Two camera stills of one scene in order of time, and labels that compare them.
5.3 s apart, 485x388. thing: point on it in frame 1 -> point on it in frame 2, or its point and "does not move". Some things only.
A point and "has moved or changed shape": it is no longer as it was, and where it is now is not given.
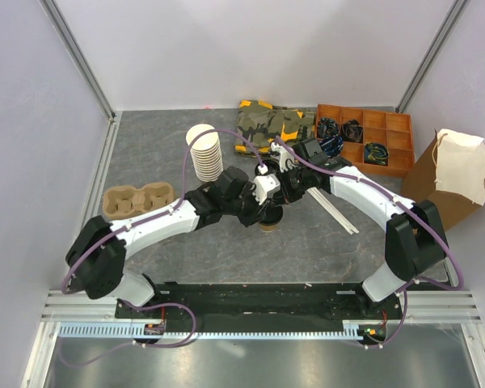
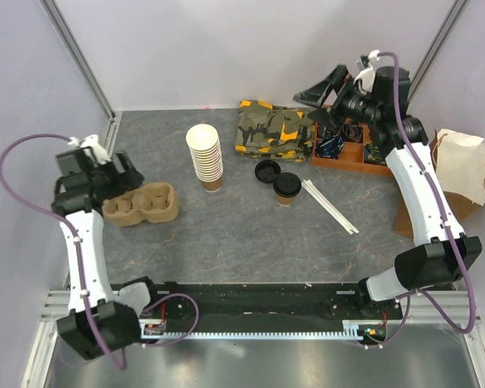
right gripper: [288, 196] -> [339, 77]
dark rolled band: [328, 127] does not move
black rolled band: [352, 132] does not move
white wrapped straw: [343, 220] does not move
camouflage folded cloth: [263, 124] does not move
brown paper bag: [453, 170] does not move
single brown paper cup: [268, 228] has moved or changed shape
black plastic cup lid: [273, 215] has moved or changed shape
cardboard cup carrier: [123, 201] does not move
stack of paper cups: [206, 152] does not move
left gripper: [256, 212] -> [129, 178]
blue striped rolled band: [331, 145] does not move
